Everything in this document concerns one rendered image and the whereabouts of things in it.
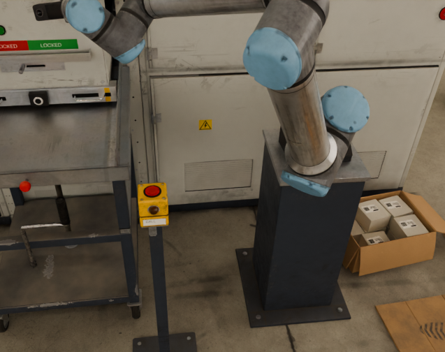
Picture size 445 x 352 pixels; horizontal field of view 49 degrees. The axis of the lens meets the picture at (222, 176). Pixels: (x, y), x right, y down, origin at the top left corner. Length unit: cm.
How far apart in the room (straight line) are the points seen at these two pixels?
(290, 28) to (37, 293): 155
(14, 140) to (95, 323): 87
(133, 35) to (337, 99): 62
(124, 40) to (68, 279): 112
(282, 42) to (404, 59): 153
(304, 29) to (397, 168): 189
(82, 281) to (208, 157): 82
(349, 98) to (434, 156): 187
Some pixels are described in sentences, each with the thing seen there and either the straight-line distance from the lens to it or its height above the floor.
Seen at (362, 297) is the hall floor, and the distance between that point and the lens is 236.
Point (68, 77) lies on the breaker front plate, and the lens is 183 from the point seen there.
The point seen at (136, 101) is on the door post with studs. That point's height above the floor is 68.
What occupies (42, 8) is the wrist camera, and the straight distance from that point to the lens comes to 157.
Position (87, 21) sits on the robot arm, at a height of 130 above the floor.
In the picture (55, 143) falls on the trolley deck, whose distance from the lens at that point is 170.
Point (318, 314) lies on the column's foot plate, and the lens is 223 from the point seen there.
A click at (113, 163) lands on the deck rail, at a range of 156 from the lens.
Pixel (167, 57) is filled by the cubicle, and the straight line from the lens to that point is 209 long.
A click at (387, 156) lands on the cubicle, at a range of 268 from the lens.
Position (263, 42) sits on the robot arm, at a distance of 93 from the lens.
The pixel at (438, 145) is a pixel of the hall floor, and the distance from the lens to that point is 345.
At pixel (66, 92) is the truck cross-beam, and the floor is 91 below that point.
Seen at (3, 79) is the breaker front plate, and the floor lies 96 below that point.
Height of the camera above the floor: 179
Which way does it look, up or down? 39 degrees down
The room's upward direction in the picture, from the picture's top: 2 degrees clockwise
